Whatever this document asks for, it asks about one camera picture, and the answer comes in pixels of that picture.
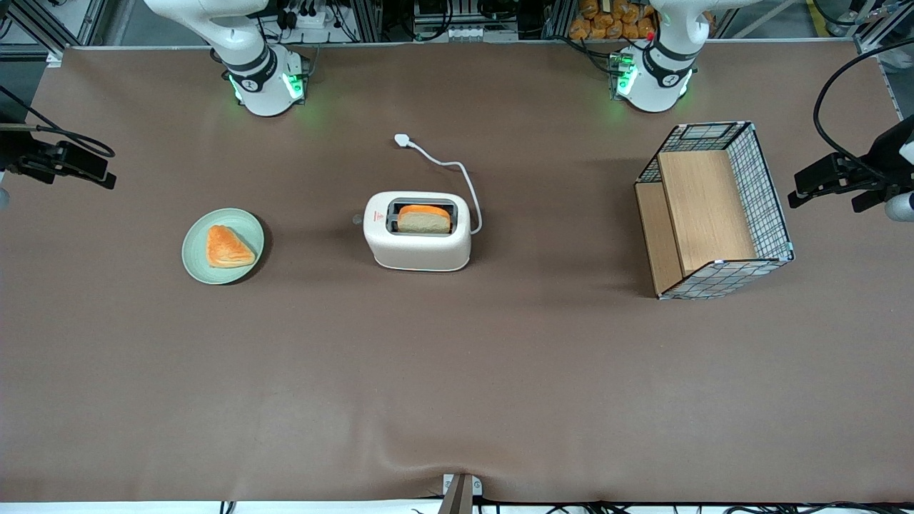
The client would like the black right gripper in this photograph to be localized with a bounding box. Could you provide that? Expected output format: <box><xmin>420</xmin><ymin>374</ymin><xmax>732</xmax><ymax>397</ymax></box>
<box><xmin>0</xmin><ymin>131</ymin><xmax>118</xmax><ymax>191</ymax></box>

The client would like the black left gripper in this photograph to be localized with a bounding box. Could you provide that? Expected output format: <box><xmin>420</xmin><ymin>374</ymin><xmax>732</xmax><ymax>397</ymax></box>
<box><xmin>788</xmin><ymin>114</ymin><xmax>914</xmax><ymax>209</ymax></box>

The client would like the pale green plate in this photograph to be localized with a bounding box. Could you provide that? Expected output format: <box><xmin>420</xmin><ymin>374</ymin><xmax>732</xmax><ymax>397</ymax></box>
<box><xmin>181</xmin><ymin>208</ymin><xmax>265</xmax><ymax>286</ymax></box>

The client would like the triangular orange toast piece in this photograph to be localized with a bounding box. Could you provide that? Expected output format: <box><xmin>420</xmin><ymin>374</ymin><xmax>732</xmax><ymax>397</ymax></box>
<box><xmin>206</xmin><ymin>225</ymin><xmax>256</xmax><ymax>269</ymax></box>

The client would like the small green-lit electronics box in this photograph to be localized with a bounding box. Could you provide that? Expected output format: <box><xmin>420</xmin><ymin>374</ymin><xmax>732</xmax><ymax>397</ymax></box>
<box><xmin>284</xmin><ymin>54</ymin><xmax>311</xmax><ymax>101</ymax></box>
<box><xmin>609</xmin><ymin>52</ymin><xmax>638</xmax><ymax>99</ymax></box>

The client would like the white power strip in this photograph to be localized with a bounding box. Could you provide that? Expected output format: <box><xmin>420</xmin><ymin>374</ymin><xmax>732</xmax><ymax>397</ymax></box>
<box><xmin>426</xmin><ymin>27</ymin><xmax>519</xmax><ymax>42</ymax></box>
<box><xmin>277</xmin><ymin>0</ymin><xmax>331</xmax><ymax>29</ymax></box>

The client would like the bag of orange bread rolls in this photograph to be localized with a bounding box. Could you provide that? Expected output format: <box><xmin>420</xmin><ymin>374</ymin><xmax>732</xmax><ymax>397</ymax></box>
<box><xmin>568</xmin><ymin>0</ymin><xmax>658</xmax><ymax>41</ymax></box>

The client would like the bread slice with orange crust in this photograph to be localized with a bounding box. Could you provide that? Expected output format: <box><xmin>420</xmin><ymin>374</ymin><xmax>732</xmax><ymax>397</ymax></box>
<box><xmin>397</xmin><ymin>205</ymin><xmax>452</xmax><ymax>234</ymax></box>

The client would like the thick black left wrist cable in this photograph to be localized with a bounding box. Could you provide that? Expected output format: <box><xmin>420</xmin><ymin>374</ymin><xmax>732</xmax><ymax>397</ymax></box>
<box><xmin>813</xmin><ymin>39</ymin><xmax>914</xmax><ymax>179</ymax></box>

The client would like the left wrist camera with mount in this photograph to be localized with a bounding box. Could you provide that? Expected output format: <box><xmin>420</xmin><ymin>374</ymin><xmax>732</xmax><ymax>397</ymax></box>
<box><xmin>853</xmin><ymin>188</ymin><xmax>914</xmax><ymax>223</ymax></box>

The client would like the wire rack with wooden shelves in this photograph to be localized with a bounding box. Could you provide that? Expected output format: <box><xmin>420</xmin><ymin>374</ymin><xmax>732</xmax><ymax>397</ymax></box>
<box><xmin>634</xmin><ymin>121</ymin><xmax>795</xmax><ymax>301</ymax></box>

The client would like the aluminium frame post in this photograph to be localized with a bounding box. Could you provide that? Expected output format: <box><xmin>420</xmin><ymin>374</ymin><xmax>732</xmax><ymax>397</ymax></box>
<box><xmin>543</xmin><ymin>0</ymin><xmax>576</xmax><ymax>40</ymax></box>
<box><xmin>353</xmin><ymin>0</ymin><xmax>383</xmax><ymax>42</ymax></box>
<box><xmin>853</xmin><ymin>0</ymin><xmax>914</xmax><ymax>54</ymax></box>
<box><xmin>0</xmin><ymin>0</ymin><xmax>108</xmax><ymax>61</ymax></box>

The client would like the white toaster power cord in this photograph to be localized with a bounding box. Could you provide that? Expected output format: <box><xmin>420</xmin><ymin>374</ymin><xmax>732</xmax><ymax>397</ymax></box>
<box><xmin>394</xmin><ymin>133</ymin><xmax>483</xmax><ymax>236</ymax></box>

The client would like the metal table clamp bracket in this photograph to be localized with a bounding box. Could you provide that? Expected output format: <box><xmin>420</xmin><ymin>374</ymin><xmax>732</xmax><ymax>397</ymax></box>
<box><xmin>441</xmin><ymin>473</ymin><xmax>483</xmax><ymax>514</ymax></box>

